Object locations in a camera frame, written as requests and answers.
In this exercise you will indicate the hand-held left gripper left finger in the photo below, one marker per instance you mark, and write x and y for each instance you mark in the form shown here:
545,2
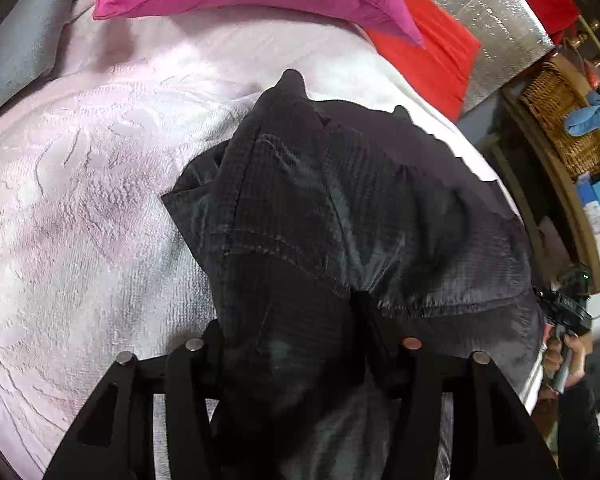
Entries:
207,355

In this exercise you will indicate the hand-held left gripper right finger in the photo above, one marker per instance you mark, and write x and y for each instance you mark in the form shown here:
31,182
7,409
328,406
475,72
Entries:
410,370

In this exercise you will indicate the black puffer jacket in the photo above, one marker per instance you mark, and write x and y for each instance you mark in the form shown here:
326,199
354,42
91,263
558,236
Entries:
330,185

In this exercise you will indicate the person's right forearm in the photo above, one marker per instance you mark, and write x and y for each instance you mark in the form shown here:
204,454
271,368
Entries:
580,425

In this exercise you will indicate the person's right hand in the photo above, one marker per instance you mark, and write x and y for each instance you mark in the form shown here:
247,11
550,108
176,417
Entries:
578,360

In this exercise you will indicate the wooden shelf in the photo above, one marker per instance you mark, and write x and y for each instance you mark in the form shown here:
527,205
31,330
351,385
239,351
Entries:
530,170

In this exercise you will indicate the light blue cloth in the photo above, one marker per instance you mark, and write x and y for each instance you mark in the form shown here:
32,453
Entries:
590,115

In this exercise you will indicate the white pink textured blanket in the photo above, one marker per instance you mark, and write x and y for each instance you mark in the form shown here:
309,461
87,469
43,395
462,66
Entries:
80,210

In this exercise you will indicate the wicker basket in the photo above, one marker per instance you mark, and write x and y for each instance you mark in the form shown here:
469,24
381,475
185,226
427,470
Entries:
555,105

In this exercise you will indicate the wooden railing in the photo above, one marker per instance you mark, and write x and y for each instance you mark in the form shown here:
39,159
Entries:
594,25

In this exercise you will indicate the red pillow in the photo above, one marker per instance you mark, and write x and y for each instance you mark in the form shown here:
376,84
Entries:
430,55

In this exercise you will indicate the silver foil insulation panel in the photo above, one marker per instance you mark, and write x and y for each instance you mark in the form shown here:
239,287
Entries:
495,10

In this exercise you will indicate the grey garment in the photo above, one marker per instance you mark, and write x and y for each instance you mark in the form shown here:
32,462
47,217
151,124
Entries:
30,45

